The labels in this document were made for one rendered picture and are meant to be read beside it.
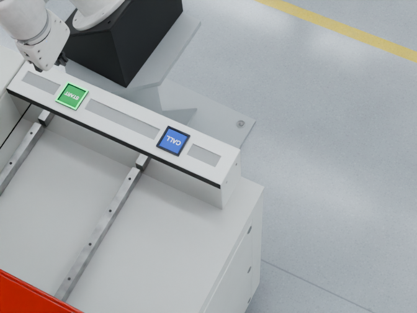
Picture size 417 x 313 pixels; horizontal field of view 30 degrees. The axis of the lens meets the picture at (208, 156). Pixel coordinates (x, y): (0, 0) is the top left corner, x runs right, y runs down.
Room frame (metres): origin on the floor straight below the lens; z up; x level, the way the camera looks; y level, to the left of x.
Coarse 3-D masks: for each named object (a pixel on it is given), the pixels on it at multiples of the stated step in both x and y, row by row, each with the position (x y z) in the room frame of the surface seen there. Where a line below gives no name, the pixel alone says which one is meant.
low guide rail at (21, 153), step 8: (32, 128) 0.92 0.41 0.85; (40, 128) 0.92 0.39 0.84; (32, 136) 0.89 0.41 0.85; (40, 136) 0.91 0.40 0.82; (24, 144) 0.88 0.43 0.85; (32, 144) 0.88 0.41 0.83; (16, 152) 0.86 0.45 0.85; (24, 152) 0.86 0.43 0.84; (8, 160) 0.84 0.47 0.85; (16, 160) 0.84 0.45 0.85; (8, 168) 0.82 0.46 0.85; (16, 168) 0.82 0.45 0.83; (0, 176) 0.80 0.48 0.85; (8, 176) 0.80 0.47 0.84; (0, 184) 0.78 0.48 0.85; (0, 192) 0.77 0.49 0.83
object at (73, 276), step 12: (132, 168) 0.78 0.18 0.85; (132, 180) 0.75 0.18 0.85; (120, 192) 0.73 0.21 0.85; (120, 204) 0.70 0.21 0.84; (108, 216) 0.67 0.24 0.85; (96, 228) 0.65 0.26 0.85; (108, 228) 0.65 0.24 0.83; (96, 240) 0.62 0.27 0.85; (84, 252) 0.59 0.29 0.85; (84, 264) 0.57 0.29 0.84; (72, 276) 0.54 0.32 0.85; (60, 288) 0.52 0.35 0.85; (72, 288) 0.52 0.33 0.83
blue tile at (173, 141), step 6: (168, 132) 0.80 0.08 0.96; (174, 132) 0.80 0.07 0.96; (168, 138) 0.79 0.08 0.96; (174, 138) 0.79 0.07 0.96; (180, 138) 0.79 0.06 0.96; (162, 144) 0.78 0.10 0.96; (168, 144) 0.78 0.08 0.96; (174, 144) 0.77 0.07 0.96; (180, 144) 0.77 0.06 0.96; (174, 150) 0.76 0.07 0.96
